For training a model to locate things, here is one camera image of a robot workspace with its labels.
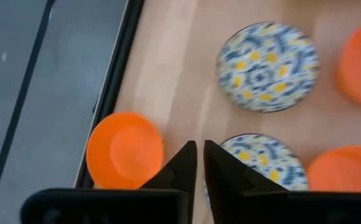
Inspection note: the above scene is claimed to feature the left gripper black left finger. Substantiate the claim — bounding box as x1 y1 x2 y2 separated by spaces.
20 139 198 224

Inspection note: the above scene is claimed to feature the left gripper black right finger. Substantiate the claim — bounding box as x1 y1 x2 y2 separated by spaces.
203 139 361 224

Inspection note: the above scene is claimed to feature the blue yellow floral ceramic bowl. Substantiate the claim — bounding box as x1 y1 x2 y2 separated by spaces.
217 133 309 192
215 21 321 113

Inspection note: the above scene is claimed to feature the black aluminium rig frame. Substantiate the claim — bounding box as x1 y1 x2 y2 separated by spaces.
74 0 146 189

